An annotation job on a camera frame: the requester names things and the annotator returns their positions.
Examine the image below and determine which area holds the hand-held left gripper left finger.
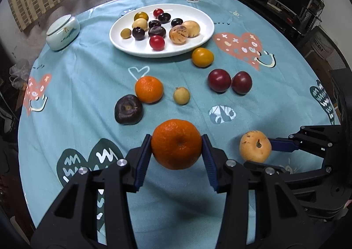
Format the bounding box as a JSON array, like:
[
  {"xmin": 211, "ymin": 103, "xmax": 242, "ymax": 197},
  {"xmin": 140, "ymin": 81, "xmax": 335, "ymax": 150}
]
[{"xmin": 31, "ymin": 134, "xmax": 152, "ymax": 249}]

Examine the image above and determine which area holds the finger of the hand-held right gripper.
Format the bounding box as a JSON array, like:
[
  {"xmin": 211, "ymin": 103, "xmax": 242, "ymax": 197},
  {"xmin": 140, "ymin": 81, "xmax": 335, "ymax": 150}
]
[
  {"xmin": 243, "ymin": 160, "xmax": 334, "ymax": 190},
  {"xmin": 268, "ymin": 125, "xmax": 343, "ymax": 158}
]

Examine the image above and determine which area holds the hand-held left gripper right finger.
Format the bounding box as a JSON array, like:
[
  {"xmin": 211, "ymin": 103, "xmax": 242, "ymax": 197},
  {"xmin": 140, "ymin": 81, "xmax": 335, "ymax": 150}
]
[{"xmin": 202, "ymin": 135, "xmax": 319, "ymax": 249}]

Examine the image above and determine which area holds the yellow dimpled pear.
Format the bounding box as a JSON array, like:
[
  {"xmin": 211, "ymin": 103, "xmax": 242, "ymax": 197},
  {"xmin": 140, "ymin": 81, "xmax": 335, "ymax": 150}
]
[{"xmin": 239, "ymin": 130, "xmax": 272, "ymax": 163}]

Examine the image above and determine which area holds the orange tangerine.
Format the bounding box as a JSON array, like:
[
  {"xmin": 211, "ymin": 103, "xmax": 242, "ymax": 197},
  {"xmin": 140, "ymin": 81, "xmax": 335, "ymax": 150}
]
[
  {"xmin": 134, "ymin": 76, "xmax": 164, "ymax": 104},
  {"xmin": 151, "ymin": 119, "xmax": 203, "ymax": 170}
]

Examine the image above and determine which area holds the white oval plate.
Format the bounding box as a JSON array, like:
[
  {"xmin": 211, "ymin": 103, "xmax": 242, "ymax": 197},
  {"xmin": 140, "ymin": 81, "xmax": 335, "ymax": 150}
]
[{"xmin": 109, "ymin": 4, "xmax": 215, "ymax": 58}]

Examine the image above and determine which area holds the pale striped pear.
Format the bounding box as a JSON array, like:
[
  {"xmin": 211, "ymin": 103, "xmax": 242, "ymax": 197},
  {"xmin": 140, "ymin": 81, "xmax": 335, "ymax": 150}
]
[{"xmin": 169, "ymin": 25, "xmax": 189, "ymax": 45}]

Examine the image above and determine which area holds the large dark purple fruit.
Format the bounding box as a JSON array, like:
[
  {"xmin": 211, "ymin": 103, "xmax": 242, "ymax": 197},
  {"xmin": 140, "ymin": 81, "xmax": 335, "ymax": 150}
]
[{"xmin": 114, "ymin": 94, "xmax": 144, "ymax": 125}]

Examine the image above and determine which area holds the dark red plum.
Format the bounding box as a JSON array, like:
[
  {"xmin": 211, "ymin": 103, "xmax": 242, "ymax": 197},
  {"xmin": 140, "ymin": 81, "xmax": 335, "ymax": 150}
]
[
  {"xmin": 231, "ymin": 71, "xmax": 253, "ymax": 95},
  {"xmin": 207, "ymin": 69, "xmax": 231, "ymax": 93}
]

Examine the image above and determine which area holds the blue heart print tablecloth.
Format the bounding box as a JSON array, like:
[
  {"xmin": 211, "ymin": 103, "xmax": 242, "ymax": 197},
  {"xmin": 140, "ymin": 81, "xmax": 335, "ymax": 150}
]
[{"xmin": 17, "ymin": 0, "xmax": 343, "ymax": 249}]

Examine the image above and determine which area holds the yellow orange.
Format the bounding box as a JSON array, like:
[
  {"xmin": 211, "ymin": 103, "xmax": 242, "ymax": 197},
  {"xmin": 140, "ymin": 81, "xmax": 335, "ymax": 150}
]
[{"xmin": 191, "ymin": 47, "xmax": 215, "ymax": 68}]

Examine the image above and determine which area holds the black media stand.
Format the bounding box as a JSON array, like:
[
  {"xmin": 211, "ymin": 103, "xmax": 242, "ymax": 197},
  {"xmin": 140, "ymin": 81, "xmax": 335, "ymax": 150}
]
[{"xmin": 232, "ymin": 0, "xmax": 326, "ymax": 36}]

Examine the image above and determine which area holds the pale yellow pear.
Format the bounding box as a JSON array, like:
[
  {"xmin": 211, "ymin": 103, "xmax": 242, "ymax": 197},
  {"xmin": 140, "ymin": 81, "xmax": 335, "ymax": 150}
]
[{"xmin": 182, "ymin": 20, "xmax": 201, "ymax": 38}]

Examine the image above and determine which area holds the celadon lidded jar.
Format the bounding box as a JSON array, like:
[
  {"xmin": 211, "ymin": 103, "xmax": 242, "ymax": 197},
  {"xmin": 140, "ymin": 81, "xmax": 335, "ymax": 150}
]
[{"xmin": 45, "ymin": 15, "xmax": 81, "ymax": 52}]

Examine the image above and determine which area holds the clear plastic bag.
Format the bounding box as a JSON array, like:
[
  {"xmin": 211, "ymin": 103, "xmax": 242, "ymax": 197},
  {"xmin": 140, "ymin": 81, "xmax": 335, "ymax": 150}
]
[{"xmin": 9, "ymin": 59, "xmax": 31, "ymax": 87}]

